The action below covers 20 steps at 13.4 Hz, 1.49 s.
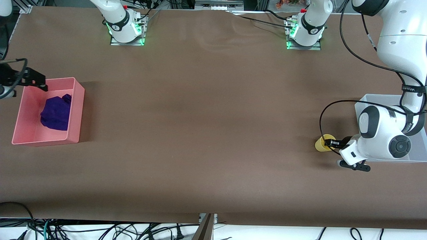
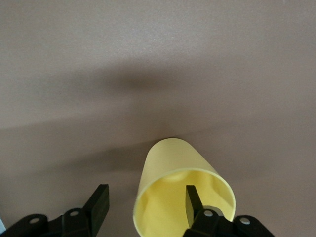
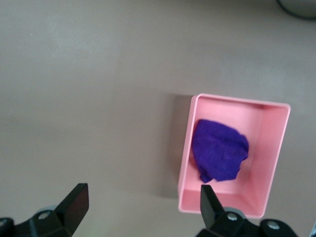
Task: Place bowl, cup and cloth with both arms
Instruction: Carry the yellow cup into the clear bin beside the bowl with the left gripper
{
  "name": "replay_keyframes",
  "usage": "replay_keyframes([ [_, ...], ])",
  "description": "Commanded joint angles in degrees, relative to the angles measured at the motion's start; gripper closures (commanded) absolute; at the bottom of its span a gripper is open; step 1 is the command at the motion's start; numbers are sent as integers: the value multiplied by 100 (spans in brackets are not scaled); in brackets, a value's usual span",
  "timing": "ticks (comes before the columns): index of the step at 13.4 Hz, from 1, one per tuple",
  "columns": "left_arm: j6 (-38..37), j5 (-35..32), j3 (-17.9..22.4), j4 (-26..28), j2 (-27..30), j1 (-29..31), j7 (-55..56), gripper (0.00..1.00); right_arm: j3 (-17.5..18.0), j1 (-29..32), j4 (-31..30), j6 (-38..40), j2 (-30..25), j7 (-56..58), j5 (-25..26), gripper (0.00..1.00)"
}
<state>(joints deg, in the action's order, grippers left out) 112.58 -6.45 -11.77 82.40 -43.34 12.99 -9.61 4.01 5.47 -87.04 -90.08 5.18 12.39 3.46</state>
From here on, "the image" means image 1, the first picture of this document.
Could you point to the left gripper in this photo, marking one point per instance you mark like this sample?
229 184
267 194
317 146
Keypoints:
345 140

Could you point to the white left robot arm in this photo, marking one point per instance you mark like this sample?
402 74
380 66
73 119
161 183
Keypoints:
400 33

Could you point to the grey metal leg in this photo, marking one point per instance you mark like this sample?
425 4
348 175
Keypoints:
205 230

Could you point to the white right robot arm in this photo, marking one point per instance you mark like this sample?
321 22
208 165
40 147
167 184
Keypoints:
116 20

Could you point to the clear plastic bin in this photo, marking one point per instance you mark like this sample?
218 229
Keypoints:
363 103

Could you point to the white power strip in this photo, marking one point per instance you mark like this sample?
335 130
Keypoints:
218 4

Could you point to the purple cloth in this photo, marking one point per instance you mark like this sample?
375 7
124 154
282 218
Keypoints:
55 113

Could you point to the pink plastic bin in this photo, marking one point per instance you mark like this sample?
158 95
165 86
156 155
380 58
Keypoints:
33 136

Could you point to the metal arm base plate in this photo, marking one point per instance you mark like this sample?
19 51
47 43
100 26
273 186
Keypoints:
317 47
115 43

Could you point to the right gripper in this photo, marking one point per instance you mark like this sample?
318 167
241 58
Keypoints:
10 77

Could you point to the yellow cup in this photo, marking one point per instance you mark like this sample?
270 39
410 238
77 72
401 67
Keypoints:
320 145

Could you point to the brown table cover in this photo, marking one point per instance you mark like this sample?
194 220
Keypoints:
213 133

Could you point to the aluminium frame profile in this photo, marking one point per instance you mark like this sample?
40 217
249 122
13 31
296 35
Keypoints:
28 6

